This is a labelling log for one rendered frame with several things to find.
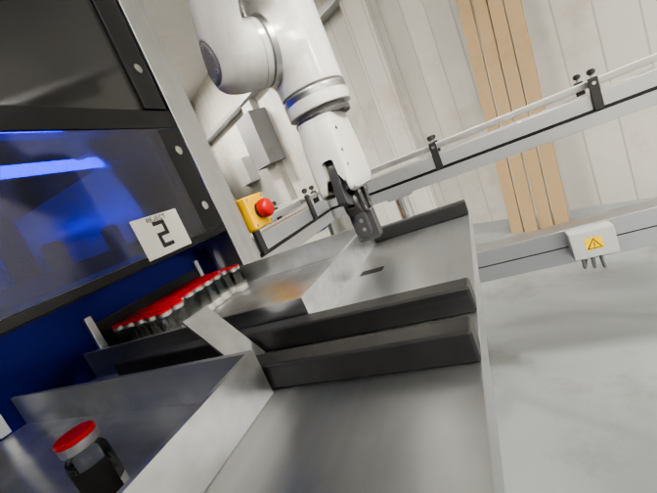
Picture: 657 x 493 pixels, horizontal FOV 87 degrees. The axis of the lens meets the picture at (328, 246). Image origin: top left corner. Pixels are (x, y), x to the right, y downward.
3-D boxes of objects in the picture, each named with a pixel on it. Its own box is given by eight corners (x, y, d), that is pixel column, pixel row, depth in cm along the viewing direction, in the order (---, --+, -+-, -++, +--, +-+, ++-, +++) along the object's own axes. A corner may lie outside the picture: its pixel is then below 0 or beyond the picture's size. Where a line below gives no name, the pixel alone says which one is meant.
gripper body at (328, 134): (311, 122, 51) (339, 193, 53) (278, 121, 42) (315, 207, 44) (356, 98, 48) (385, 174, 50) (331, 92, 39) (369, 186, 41)
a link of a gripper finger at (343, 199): (323, 144, 44) (343, 167, 48) (326, 194, 40) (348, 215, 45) (330, 140, 44) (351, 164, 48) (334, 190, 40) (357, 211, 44)
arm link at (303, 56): (291, 87, 39) (355, 70, 43) (240, -36, 37) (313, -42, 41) (268, 114, 46) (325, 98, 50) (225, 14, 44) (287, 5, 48)
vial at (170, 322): (166, 346, 45) (150, 316, 45) (178, 337, 47) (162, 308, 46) (178, 344, 44) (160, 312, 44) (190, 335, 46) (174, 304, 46)
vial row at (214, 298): (154, 349, 46) (138, 319, 45) (233, 291, 62) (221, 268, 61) (166, 346, 45) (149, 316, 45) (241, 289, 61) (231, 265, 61)
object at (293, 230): (240, 295, 76) (208, 229, 73) (191, 309, 83) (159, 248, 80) (337, 218, 137) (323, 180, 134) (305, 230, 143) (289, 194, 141)
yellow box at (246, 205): (231, 240, 75) (216, 208, 73) (249, 231, 81) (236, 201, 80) (259, 229, 71) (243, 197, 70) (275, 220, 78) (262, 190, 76)
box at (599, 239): (575, 261, 112) (568, 236, 111) (571, 255, 117) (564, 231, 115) (621, 251, 107) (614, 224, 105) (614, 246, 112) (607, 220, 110)
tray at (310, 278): (96, 377, 46) (82, 354, 45) (217, 291, 69) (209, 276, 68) (316, 332, 31) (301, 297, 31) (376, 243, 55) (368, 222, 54)
